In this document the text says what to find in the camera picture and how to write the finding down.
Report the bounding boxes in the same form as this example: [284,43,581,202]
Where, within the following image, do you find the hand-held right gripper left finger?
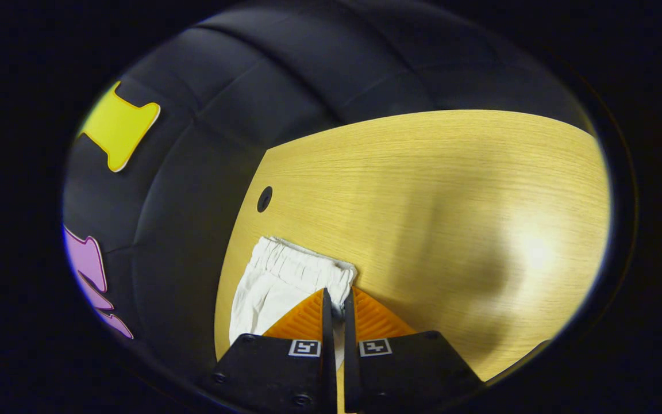
[199,289,338,414]

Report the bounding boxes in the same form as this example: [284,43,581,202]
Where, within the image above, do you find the white jeans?
[228,235,359,370]

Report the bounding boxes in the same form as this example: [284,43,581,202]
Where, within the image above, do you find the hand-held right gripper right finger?
[343,286,484,414]

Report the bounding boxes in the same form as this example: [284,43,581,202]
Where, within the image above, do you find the black backdrop cloth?
[62,0,596,383]

